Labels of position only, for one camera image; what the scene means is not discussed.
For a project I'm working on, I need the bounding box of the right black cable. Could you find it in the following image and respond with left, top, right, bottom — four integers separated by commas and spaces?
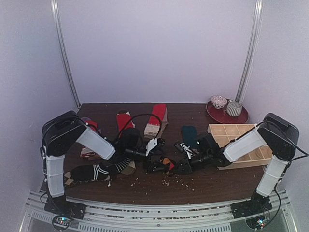
262, 142, 309, 222

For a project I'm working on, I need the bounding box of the red purple sock pair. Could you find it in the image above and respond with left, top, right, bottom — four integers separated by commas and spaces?
80, 117, 101, 161

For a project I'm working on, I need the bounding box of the black red yellow argyle sock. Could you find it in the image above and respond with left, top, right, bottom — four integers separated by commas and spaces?
159, 156, 176, 177

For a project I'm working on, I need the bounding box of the right aluminium frame post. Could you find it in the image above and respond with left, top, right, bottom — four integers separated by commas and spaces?
235, 0, 264, 104

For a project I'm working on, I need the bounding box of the black cable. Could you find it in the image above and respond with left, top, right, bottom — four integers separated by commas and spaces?
115, 113, 163, 143
262, 142, 309, 222

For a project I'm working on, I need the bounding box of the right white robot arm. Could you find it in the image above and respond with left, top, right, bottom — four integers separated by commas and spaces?
172, 113, 299, 214

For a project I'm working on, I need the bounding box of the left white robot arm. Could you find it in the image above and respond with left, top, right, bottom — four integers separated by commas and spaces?
40, 111, 165, 215

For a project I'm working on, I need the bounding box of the white dotted bowl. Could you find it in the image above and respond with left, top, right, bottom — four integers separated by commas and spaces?
211, 95, 228, 109

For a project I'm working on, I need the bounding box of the black white striped sock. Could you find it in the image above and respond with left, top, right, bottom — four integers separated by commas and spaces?
70, 158, 133, 181

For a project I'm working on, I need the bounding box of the aluminium frame post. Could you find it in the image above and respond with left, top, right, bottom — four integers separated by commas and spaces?
50, 0, 81, 109
235, 0, 264, 104

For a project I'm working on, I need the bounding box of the dark green christmas sock pair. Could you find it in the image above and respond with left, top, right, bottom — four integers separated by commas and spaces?
181, 126, 199, 150

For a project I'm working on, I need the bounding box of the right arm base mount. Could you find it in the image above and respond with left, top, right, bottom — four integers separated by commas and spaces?
230, 196, 272, 230

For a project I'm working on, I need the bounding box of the grey striped cup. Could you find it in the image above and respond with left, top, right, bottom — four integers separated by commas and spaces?
226, 101, 242, 117

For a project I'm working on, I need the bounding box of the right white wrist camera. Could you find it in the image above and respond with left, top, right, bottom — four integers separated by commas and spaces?
174, 142, 197, 159

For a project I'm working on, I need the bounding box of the left black cable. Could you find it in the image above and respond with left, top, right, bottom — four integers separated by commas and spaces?
115, 113, 163, 143

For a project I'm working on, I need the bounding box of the left aluminium frame post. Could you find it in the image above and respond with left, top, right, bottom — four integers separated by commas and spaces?
50, 0, 81, 109

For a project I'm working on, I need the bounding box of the wooden compartment tray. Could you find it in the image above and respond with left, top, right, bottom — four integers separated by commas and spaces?
208, 124, 272, 170

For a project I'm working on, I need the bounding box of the red round plate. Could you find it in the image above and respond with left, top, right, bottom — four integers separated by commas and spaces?
206, 101, 249, 124

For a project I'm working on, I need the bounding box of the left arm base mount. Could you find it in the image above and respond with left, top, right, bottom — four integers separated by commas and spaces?
44, 199, 86, 232

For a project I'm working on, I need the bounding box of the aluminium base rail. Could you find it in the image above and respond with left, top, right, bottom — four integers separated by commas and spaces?
17, 191, 300, 232

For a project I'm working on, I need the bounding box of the red white patterned sock pair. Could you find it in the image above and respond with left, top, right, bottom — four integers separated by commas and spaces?
116, 110, 135, 132

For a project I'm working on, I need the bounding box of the red beige sock pair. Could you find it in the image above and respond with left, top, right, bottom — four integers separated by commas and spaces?
144, 104, 168, 139

